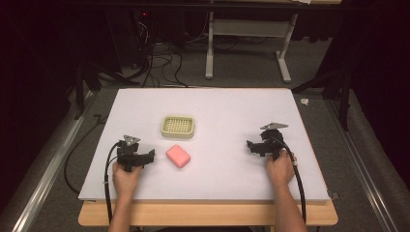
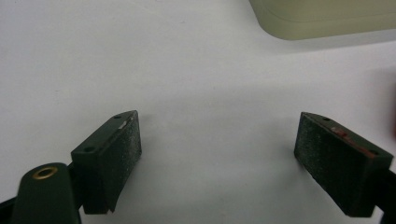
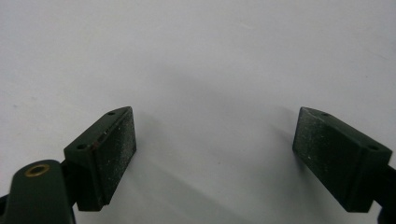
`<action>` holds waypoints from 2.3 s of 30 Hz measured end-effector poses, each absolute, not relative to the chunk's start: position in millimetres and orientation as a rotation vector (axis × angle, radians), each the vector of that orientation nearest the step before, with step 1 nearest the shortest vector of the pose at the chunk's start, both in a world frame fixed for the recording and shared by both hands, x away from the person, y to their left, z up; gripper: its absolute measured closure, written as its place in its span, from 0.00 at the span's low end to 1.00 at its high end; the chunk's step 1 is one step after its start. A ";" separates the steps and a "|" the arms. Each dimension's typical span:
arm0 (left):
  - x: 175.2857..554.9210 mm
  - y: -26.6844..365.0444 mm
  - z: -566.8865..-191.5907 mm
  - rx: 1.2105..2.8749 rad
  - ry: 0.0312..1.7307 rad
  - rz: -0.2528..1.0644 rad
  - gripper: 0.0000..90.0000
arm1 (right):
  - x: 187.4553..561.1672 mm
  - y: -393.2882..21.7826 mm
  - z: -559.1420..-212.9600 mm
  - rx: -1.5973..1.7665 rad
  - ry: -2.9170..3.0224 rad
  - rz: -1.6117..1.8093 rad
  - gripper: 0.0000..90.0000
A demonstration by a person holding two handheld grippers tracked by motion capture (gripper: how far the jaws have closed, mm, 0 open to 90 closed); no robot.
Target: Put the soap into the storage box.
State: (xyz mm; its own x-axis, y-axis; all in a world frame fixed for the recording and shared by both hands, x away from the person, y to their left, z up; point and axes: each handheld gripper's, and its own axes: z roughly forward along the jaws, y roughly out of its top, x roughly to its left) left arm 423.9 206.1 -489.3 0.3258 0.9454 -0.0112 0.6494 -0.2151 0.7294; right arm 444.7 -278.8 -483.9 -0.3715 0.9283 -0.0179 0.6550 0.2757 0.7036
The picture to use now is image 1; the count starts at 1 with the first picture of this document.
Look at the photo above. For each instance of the pink soap bar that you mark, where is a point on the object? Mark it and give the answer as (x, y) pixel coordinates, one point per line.
(178, 156)

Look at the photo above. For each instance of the wooden table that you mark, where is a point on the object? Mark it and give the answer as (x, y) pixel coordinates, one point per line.
(199, 214)

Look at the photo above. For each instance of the person's left hand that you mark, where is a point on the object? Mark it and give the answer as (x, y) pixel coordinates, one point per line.
(125, 180)

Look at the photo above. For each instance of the grey tape piece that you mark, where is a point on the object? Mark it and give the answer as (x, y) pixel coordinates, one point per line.
(333, 195)

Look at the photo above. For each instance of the aluminium floor rail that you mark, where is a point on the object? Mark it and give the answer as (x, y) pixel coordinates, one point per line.
(364, 167)
(45, 167)

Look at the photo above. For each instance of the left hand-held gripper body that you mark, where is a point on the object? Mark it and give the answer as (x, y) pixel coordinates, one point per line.
(128, 154)

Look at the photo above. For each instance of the cream slotted soap dish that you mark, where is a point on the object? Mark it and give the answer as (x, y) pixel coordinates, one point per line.
(178, 127)

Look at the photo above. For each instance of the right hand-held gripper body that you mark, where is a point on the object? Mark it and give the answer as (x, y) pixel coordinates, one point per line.
(272, 141)

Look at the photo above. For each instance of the crumpled white paper scrap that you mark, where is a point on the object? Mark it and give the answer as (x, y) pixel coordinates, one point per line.
(304, 101)

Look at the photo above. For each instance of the person's right hand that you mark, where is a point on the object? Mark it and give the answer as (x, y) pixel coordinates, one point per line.
(279, 169)

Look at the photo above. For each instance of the white table mat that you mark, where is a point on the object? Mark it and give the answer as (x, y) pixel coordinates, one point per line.
(212, 106)

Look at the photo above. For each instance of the white metal desk frame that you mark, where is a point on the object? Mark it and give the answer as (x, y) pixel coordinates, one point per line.
(248, 28)

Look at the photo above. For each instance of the black metal stand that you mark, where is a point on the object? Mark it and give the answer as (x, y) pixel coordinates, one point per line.
(84, 80)
(341, 93)

